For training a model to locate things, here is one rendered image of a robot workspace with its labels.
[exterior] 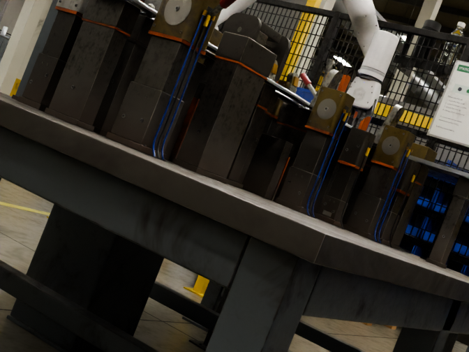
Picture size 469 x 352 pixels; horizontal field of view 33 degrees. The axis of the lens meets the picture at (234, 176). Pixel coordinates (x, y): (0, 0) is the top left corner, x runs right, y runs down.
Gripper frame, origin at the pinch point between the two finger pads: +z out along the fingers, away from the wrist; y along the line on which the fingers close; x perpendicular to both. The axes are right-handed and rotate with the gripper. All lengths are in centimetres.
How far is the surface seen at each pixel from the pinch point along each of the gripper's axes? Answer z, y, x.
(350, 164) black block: 14.6, 18.5, -22.0
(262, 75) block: 6, 21, -78
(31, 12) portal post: -54, -626, 299
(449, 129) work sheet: -16, 7, 54
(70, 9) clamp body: 8, -15, -109
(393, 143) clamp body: 3.4, 21.5, -8.5
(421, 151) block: -1.0, 15.1, 23.4
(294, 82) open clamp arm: -4.6, -14.3, -18.7
